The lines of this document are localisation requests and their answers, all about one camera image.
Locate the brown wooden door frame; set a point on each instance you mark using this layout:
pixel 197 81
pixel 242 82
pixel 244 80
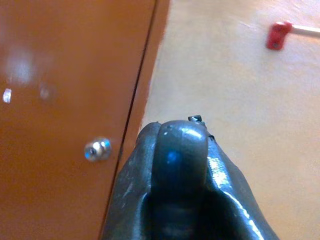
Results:
pixel 147 57

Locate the silver round door knob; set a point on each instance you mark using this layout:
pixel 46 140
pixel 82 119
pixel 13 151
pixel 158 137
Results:
pixel 98 149

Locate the brown wooden door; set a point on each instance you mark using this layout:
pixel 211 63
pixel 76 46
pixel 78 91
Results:
pixel 62 62

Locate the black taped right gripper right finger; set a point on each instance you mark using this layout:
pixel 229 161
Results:
pixel 232 190

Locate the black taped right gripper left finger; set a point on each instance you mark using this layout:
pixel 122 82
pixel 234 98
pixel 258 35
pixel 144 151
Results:
pixel 130 180

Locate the white thin rod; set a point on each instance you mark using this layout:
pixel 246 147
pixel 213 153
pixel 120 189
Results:
pixel 306 31

